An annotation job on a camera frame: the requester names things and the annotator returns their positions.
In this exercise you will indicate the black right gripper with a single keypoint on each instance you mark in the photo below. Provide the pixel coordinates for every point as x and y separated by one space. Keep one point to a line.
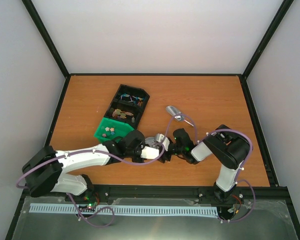
168 158

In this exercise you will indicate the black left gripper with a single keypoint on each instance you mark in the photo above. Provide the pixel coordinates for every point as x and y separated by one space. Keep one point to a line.
138 160

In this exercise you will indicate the light blue cable duct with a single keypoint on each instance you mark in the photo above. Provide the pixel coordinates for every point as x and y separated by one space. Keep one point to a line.
127 210

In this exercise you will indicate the silver jar lid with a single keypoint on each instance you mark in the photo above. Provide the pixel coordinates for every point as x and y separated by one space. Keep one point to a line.
150 141

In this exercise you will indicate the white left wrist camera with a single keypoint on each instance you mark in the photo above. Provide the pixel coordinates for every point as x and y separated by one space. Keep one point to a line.
149 153

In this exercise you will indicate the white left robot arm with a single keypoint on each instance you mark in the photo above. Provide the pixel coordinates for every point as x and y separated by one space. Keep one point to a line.
50 170

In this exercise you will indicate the black plastic bin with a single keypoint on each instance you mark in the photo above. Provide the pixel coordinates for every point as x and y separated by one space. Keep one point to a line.
128 105

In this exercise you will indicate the metal scoop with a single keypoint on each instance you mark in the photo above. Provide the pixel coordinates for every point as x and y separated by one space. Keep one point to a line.
176 113

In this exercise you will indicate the green plastic bin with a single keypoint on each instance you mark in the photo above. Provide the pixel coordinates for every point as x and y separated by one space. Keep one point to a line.
109 129

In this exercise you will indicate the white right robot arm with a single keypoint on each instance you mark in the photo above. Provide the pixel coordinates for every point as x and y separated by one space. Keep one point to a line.
231 147

